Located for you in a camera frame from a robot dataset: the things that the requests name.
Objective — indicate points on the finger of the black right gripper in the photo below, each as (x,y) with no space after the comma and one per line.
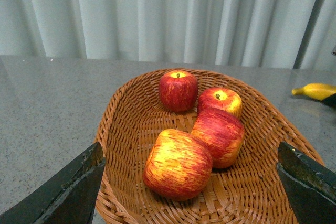
(330,101)

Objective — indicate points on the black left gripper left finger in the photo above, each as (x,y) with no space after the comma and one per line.
(68,197)

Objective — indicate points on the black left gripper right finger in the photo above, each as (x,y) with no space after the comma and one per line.
(309,186)

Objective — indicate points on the yellow banana left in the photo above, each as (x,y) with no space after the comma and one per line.
(318,91)

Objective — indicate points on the pale pleated curtain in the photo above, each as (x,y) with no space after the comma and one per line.
(297,34)

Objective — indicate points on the red apple lying sideways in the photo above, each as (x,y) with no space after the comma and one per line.
(223,134)

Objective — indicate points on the red apple with yellow side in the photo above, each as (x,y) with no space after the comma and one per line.
(221,98)

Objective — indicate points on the brown wicker basket left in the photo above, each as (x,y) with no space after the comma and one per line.
(248,192)

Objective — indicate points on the small red apple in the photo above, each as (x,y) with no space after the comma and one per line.
(178,90)

